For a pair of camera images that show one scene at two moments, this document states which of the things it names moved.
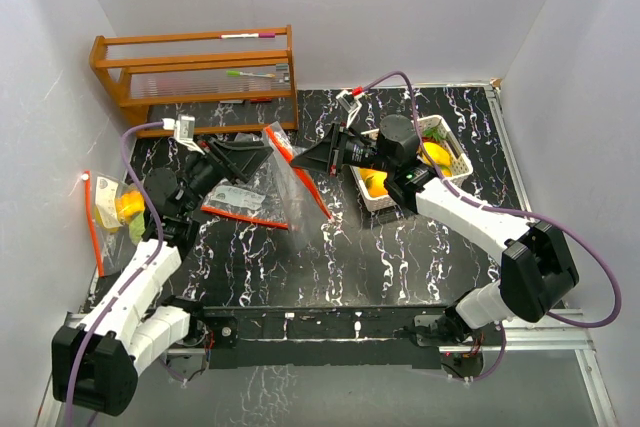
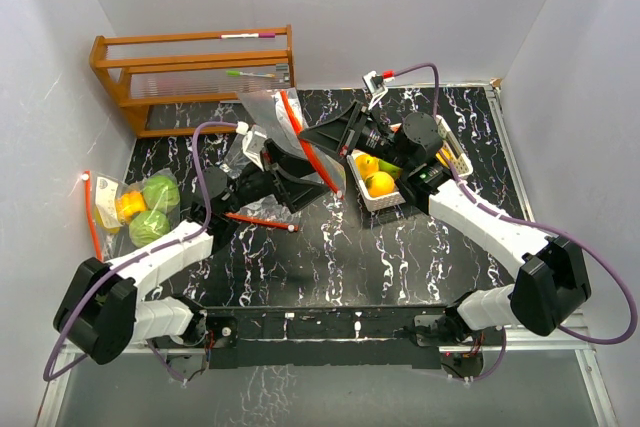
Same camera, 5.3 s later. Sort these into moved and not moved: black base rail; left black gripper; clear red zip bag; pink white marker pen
Moved: left black gripper
Not moved: black base rail; pink white marker pen; clear red zip bag
